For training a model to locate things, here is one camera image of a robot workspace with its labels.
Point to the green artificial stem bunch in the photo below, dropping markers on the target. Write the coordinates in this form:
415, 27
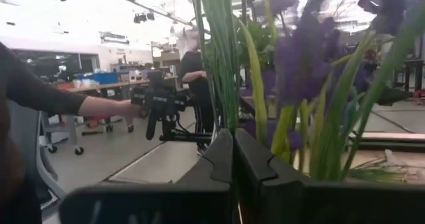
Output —
375, 174

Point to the long wooden workbench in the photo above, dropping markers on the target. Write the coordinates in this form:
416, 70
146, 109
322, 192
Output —
109, 84

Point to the white artificial flower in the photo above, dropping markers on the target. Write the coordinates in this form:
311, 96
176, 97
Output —
391, 157

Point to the artificial lavender bunch green leaves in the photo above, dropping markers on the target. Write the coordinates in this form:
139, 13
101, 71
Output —
222, 51

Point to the blue plastic bin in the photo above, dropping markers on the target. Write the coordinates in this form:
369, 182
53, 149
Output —
104, 77

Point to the grey office chair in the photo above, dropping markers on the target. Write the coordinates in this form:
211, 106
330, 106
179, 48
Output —
23, 134

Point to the black ceiling track rail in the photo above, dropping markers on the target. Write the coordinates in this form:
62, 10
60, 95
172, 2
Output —
149, 8

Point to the black track spotlights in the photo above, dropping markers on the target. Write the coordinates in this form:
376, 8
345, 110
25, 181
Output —
142, 17

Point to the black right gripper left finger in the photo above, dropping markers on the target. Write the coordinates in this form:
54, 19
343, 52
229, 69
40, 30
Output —
199, 204

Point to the grey rolling table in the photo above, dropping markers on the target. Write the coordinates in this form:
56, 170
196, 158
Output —
61, 127

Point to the black background table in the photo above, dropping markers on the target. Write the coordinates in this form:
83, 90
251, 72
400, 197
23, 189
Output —
410, 64

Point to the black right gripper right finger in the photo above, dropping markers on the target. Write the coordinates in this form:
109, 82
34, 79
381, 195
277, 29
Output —
299, 204

